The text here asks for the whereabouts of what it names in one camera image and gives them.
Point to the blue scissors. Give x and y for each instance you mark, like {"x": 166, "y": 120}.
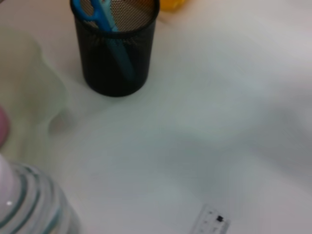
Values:
{"x": 103, "y": 17}

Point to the pink peach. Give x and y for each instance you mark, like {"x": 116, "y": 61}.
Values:
{"x": 3, "y": 126}

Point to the clear water bottle green label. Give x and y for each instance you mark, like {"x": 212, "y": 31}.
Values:
{"x": 31, "y": 207}

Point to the black mesh pen holder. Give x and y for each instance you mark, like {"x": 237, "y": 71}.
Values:
{"x": 102, "y": 73}

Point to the clear plastic ruler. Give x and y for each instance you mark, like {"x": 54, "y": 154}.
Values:
{"x": 212, "y": 221}

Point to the green translucent fruit bowl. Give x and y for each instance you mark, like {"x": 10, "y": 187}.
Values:
{"x": 29, "y": 85}

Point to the yellow plastic bin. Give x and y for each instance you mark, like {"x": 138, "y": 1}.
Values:
{"x": 171, "y": 4}

